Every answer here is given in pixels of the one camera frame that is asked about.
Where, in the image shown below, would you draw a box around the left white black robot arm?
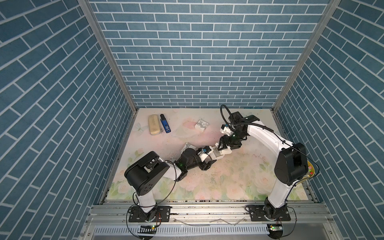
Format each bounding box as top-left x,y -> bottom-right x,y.
124,147 -> 216,215

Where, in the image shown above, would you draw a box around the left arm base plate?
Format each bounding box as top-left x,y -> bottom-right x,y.
128,206 -> 172,223

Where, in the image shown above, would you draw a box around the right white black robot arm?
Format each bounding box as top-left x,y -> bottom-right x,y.
217,105 -> 309,209

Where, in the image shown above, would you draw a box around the aluminium front rail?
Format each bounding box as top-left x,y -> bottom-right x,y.
80,201 -> 342,240

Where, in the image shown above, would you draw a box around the yellow pen cup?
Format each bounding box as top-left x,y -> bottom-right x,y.
300,161 -> 316,183

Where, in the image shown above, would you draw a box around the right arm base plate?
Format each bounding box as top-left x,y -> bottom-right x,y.
245,205 -> 291,222

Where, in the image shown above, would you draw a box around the beige zippered pencil case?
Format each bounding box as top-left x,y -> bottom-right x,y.
148,115 -> 162,136

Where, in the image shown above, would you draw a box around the aluminium corner post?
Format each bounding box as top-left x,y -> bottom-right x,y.
77,0 -> 138,113
271,0 -> 343,113

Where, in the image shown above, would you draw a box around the aluminium corner post right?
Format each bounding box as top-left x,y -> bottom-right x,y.
271,0 -> 343,113

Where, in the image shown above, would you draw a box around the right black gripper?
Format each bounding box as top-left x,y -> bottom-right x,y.
216,131 -> 245,150

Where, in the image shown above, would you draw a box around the white jewelry box base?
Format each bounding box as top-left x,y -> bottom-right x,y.
209,147 -> 232,160

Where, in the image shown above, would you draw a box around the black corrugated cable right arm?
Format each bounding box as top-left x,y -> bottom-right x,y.
219,104 -> 238,131

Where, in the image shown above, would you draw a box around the aluminium corner post left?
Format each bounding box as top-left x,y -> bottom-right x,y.
77,0 -> 138,113

